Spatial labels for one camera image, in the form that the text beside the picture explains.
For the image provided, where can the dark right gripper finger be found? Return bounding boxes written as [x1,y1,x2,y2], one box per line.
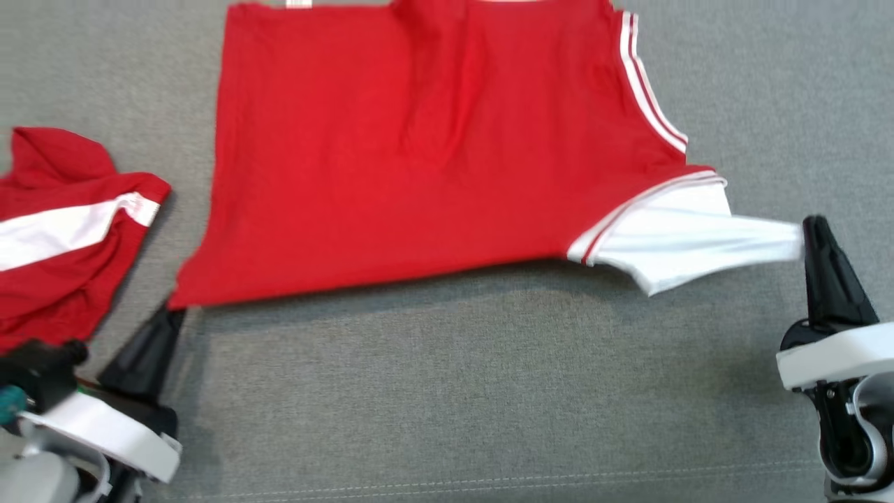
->
[816,215,880,328]
[802,215,837,327]

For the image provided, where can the red shorts with white stripe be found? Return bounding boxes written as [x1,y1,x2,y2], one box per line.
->
[0,126,173,354]

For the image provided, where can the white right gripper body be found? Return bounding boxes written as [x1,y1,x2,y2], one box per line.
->
[777,318,894,393]

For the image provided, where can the red white t-shirt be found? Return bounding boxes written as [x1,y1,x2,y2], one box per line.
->
[168,0,805,312]

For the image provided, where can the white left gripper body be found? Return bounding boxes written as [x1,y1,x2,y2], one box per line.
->
[17,386,183,483]

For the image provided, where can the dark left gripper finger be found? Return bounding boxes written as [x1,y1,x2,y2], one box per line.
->
[98,305,177,402]
[136,307,189,413]

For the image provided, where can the teal left camera connector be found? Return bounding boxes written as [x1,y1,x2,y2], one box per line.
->
[0,388,29,428]

